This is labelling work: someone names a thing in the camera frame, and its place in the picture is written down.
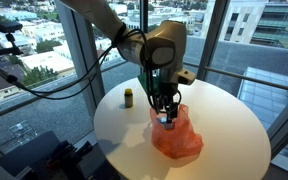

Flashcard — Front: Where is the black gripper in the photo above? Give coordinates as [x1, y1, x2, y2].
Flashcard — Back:
[155, 81, 182, 123]

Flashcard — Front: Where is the white bottle with blue label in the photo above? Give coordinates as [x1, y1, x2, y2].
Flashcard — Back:
[160, 116, 176, 130]

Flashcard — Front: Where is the orange plastic bag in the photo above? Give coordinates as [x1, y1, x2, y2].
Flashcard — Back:
[149, 103, 205, 160]

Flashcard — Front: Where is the yellow cap pill bottle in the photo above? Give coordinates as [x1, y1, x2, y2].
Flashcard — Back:
[123, 88, 134, 109]

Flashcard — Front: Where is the green flat board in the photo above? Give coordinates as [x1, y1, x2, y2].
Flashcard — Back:
[137, 73, 158, 98]

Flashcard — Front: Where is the grey metal handrail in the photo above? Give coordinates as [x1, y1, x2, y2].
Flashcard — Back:
[183, 61, 288, 95]

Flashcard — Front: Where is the wide grey window mullion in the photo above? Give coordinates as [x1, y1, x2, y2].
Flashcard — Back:
[54, 0, 106, 118]

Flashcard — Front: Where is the black equipment cart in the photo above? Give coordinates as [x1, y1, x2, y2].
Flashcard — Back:
[0, 130, 118, 180]

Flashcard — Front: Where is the pale metal handrail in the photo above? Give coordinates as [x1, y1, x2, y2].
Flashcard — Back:
[0, 63, 142, 124]

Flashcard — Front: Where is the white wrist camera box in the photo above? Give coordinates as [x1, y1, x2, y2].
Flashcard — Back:
[177, 68, 197, 86]

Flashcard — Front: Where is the dark window corner post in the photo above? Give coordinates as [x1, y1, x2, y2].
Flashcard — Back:
[139, 0, 149, 34]

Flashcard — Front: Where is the black cable bundle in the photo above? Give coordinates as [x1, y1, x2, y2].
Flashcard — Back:
[0, 28, 162, 116]

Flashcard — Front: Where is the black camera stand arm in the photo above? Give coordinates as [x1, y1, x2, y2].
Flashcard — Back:
[0, 32, 24, 88]

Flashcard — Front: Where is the black camera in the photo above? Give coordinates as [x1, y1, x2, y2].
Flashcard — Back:
[0, 20, 24, 34]

